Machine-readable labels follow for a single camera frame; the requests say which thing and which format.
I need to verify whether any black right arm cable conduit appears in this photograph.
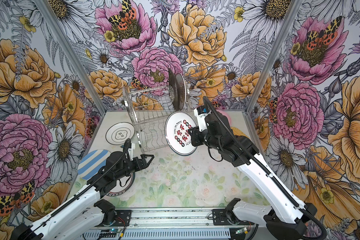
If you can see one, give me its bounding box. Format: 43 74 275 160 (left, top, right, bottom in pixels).
202 95 328 240

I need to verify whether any white plate green red rim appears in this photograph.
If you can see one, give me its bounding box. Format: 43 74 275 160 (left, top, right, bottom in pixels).
107 173 136 197

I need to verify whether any black square floral plate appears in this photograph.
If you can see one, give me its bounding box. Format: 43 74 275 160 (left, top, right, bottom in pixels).
169 70 181 111

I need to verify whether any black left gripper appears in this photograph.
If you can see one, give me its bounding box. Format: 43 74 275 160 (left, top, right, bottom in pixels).
115 154 155 180

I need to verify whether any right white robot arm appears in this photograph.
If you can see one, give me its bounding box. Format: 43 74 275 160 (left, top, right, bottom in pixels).
189 107 327 240

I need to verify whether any chrome two-tier dish rack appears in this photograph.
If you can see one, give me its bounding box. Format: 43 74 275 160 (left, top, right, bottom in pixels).
123 85 181 153

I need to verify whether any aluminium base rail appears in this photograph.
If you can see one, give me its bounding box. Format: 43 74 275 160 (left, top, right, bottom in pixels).
77 206 298 240

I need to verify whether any white plate orange sunburst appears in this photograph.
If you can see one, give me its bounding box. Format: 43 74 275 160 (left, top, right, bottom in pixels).
180 75 189 110

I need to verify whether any yellow woven-pattern tray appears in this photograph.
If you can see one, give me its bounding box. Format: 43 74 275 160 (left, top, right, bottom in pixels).
231 127 249 138

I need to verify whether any blue white striped plate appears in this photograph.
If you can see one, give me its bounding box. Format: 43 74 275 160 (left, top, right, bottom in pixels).
78 150 111 180

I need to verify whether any pink plastic plate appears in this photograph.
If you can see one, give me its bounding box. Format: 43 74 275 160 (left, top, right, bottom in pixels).
217 110 232 126

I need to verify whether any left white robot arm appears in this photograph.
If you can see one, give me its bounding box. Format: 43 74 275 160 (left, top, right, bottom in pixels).
11 151 155 240

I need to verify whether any white plate black clover outline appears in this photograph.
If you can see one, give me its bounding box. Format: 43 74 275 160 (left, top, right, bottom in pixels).
106 122 135 145

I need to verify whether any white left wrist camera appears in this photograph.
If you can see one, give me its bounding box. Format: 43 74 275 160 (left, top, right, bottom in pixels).
128 143 136 161

